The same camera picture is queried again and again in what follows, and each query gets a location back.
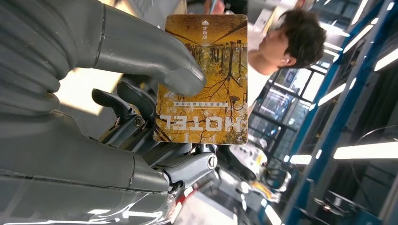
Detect person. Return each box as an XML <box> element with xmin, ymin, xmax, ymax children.
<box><xmin>247</xmin><ymin>8</ymin><xmax>327</xmax><ymax>108</ymax></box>

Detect blue steel frame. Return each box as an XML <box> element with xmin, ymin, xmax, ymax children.
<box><xmin>248</xmin><ymin>0</ymin><xmax>398</xmax><ymax>225</ymax></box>

